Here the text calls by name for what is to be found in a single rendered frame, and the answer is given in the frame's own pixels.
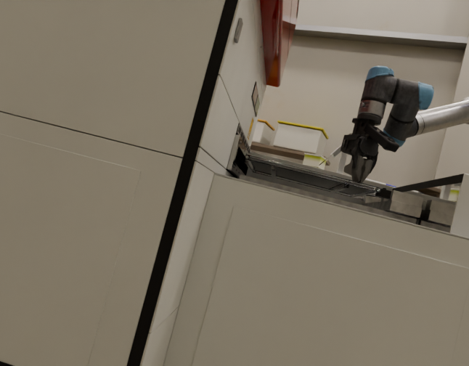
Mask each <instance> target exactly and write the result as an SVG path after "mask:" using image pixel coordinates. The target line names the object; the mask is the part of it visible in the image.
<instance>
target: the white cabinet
mask: <svg viewBox="0 0 469 366"><path fill-rule="evenodd" d="M163 366H469V240H467V239H464V238H461V237H455V236H452V235H447V234H444V233H441V232H436V231H433V230H429V229H424V228H421V227H416V226H413V225H410V224H405V223H401V222H398V221H393V220H390V219H385V218H382V217H379V216H373V215H370V214H367V213H362V212H359V211H354V210H351V209H347V208H342V207H339V206H334V205H331V204H328V203H323V202H319V201H316V200H312V199H308V198H303V197H300V196H297V195H291V194H288V193H286V192H280V191H277V190H272V189H269V188H265V187H261V186H258V185H254V184H249V183H246V182H241V181H237V180H234V179H230V178H226V177H223V176H218V175H214V176H213V181H212V184H211V189H210V192H209V195H208V200H207V203H206V206H205V211H204V214H203V219H202V222H201V225H200V230H199V233H198V236H197V241H196V244H195V249H194V252H193V255H192V260H191V263H190V266H189V271H188V274H187V279H186V282H185V285H184V290H183V294H182V298H181V301H180V305H179V309H178V312H177V316H176V320H175V323H174V328H173V331H172V334H171V339H170V342H169V345H168V351H167V353H166V358H165V362H164V364H163Z"/></svg>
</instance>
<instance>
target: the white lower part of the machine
mask: <svg viewBox="0 0 469 366"><path fill-rule="evenodd" d="M214 175H215V174H214V173H213V172H212V171H211V170H209V169H207V168H206V167H205V166H203V165H201V164H200V163H198V162H197V161H195V160H190V159H187V158H179V157H176V156H172V155H167V154H164V153H161V152H155V151H152V150H147V149H144V148H141V147H136V146H133V145H128V144H124V143H121V142H116V141H113V140H109V139H105V138H101V137H96V136H93V135H90V134H85V133H81V132H78V131H73V130H70V129H65V128H62V127H59V126H53V125H50V124H47V123H42V122H38V121H33V120H30V119H27V118H22V117H19V116H16V115H10V114H7V113H2V112H0V366H163V364H164V362H165V358H166V353H167V351H168V345H169V342H170V339H171V334H172V331H173V328H174V323H175V320H176V316H177V312H178V309H179V305H180V301H181V298H182V294H183V290H184V285H185V282H186V279H187V274H188V271H189V266H190V263H191V260H192V255H193V252H194V249H195V244H196V241H197V236H198V233H199V230H200V225H201V222H202V219H203V214H204V211H205V206H206V203H207V200H208V195H209V192H210V189H211V184H212V181H213V176H214Z"/></svg>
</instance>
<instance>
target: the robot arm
mask: <svg viewBox="0 0 469 366"><path fill-rule="evenodd" d="M364 83H365V85H364V90H363V93H362V98H361V102H360V105H359V110H358V113H357V115H358V116H357V118H353V120H352V123H355V124H354V130H353V133H352V134H348V135H344V137H343V142H342V145H341V149H340V151H342V152H343V153H346V154H348V155H351V157H352V158H351V162H350V163H349V164H348V165H346V166H345V167H344V172H345V173H347V174H349V175H351V176H352V181H355V182H361V183H362V182H363V181H364V180H365V179H366V178H367V177H368V175H369V174H370V173H371V171H372V170H373V169H374V167H375V164H376V162H377V159H378V146H379V145H380V146H382V147H383V149H384V150H388V151H392V152H396V151H397V150H398V149H399V147H401V146H402V145H403V144H404V143H405V142H406V138H409V137H413V136H417V135H420V134H425V133H428V132H432V131H437V130H440V129H445V128H449V127H452V126H457V125H460V124H464V123H466V124H468V125H469V97H466V98H464V99H462V100H461V101H460V102H456V103H453V104H449V105H444V106H441V107H435V108H431V109H428V107H429V106H430V104H431V102H432V99H433V94H434V88H433V87H432V86H431V85H428V84H424V83H420V82H415V81H408V80H404V79H400V78H395V77H394V71H393V70H392V69H391V68H388V67H386V66H375V67H372V68H370V69H369V71H368V74H367V78H366V81H365V82H364ZM387 102H389V103H391V104H393V107H392V108H391V112H390V114H389V117H388V120H387V122H386V125H385V127H384V128H383V131H381V130H380V129H379V128H378V127H375V126H379V125H380V124H381V121H382V119H383V115H384V112H385V108H386V104H387ZM427 109H428V110H427ZM418 110H422V111H419V112H418ZM344 140H345V141H344ZM363 157H367V159H366V158H363Z"/></svg>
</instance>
